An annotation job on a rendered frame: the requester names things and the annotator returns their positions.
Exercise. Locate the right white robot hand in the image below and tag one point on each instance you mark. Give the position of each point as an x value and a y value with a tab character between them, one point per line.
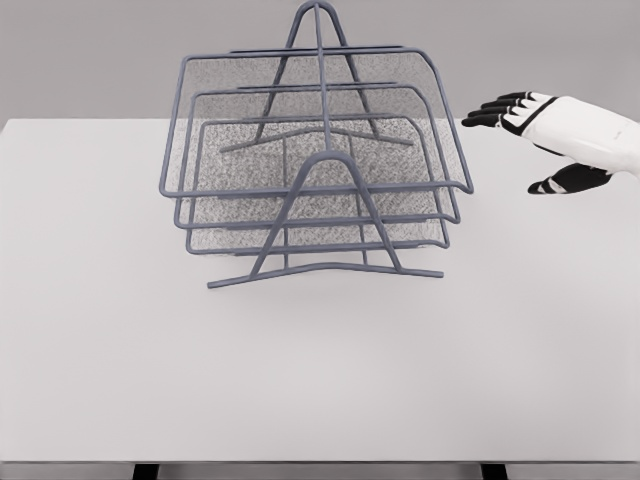
565	125

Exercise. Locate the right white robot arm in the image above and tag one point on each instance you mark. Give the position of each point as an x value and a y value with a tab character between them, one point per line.
632	147

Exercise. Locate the medium grey mesh tray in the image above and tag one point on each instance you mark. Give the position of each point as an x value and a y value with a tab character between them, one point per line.
235	208

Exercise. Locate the large grey mesh tray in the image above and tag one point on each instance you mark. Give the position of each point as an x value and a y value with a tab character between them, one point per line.
220	75

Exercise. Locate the small grey mesh tray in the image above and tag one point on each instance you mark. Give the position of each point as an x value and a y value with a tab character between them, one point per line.
225	240

